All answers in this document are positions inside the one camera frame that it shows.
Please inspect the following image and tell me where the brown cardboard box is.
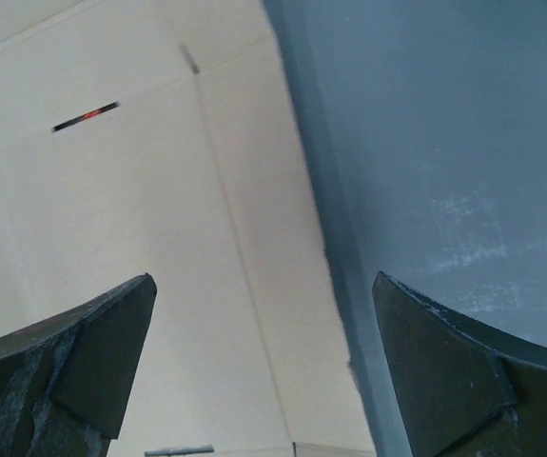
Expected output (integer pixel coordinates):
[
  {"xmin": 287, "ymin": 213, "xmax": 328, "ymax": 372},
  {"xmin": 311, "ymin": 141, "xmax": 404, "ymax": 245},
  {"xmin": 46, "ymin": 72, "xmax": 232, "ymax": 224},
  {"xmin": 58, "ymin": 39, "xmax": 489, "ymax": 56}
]
[{"xmin": 0, "ymin": 1, "xmax": 375, "ymax": 456}]

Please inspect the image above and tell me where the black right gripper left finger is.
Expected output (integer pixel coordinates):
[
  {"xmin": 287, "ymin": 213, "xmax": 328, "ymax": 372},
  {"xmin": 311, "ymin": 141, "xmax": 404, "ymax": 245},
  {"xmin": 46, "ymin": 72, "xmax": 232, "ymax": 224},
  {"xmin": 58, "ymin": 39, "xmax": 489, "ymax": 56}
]
[{"xmin": 0, "ymin": 273, "xmax": 157, "ymax": 456}]

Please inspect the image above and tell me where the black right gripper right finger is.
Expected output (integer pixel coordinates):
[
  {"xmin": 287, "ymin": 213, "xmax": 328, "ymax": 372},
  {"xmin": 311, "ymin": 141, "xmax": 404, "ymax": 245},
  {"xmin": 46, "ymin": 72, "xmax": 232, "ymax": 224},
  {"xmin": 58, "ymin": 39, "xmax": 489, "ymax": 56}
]
[{"xmin": 372, "ymin": 272, "xmax": 547, "ymax": 456}]

